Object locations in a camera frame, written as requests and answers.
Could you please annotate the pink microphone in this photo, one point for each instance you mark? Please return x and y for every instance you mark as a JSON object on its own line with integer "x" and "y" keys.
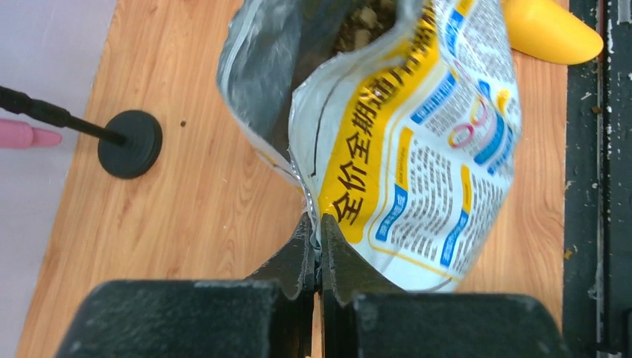
{"x": 21, "y": 135}

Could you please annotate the black microphone stand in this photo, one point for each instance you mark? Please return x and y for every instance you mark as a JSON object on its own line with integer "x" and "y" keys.
{"x": 128, "y": 145}

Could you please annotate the pet food bag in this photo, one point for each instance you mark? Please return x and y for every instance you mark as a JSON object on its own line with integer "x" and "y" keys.
{"x": 407, "y": 142}

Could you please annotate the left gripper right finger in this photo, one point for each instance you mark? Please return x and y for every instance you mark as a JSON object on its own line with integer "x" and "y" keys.
{"x": 366, "y": 315}

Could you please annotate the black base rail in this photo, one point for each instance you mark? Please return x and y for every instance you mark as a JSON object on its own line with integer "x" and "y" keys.
{"x": 596, "y": 316}

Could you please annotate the yellow plastic scoop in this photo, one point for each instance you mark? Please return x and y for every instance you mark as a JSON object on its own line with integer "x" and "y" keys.
{"x": 546, "y": 31}

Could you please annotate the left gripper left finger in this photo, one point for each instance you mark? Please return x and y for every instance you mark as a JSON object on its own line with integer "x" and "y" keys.
{"x": 267, "y": 314}

